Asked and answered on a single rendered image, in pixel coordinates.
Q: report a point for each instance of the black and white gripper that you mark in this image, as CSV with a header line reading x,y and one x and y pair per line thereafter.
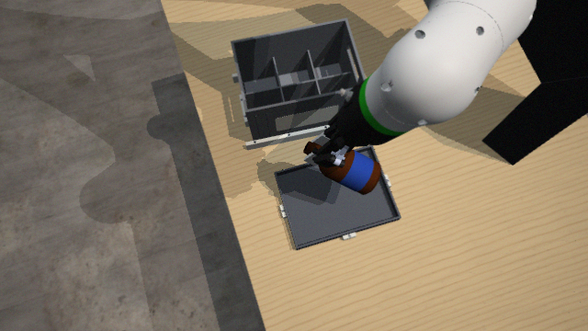
x,y
333,146

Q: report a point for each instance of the brown bottle with blue label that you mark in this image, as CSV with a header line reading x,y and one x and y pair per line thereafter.
x,y
360,173

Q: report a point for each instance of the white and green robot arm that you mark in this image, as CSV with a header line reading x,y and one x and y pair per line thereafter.
x,y
432,79

